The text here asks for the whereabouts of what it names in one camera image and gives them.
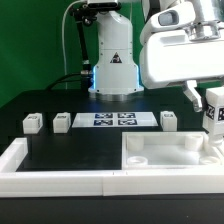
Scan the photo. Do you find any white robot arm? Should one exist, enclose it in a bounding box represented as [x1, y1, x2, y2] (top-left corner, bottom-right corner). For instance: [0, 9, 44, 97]
[87, 0, 224, 112]

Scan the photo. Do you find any white U-shaped obstacle fence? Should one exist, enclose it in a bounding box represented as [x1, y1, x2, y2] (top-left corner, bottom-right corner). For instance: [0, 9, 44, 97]
[0, 138, 224, 197]

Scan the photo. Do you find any white square table top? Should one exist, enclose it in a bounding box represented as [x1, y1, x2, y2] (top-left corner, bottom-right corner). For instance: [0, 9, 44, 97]
[122, 132, 221, 170]

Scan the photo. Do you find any white sheet with tags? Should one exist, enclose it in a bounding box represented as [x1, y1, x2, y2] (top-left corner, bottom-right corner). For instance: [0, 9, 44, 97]
[72, 112, 158, 128]

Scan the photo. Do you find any black cable bundle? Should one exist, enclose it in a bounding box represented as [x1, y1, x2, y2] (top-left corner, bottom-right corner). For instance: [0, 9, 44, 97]
[45, 71, 92, 92]

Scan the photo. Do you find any white cable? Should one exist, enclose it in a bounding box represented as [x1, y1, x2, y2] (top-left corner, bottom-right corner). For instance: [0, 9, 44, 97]
[61, 0, 88, 90]

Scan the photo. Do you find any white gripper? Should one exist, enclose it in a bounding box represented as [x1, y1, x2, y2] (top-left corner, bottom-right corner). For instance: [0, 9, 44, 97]
[139, 1, 224, 112]

